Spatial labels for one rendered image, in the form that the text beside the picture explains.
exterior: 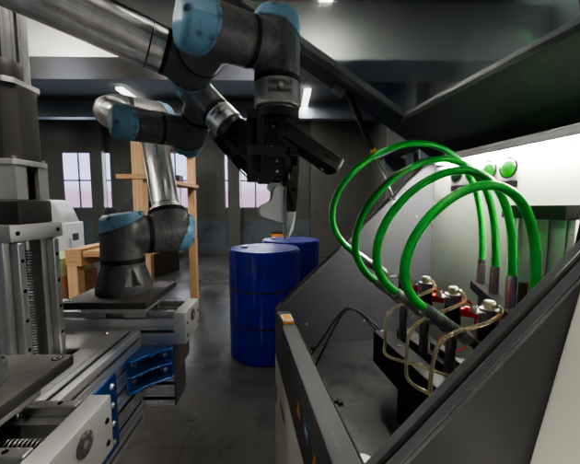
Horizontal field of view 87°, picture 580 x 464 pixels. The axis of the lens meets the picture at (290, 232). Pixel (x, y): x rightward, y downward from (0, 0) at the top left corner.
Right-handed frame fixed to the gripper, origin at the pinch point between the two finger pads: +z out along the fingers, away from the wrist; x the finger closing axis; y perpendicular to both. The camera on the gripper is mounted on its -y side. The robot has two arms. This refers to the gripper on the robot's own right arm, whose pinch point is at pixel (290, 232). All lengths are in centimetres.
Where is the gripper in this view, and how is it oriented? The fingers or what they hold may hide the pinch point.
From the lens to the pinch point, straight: 52.6
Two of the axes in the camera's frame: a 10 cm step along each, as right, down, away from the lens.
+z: 0.0, 10.0, 0.9
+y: -9.9, 0.2, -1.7
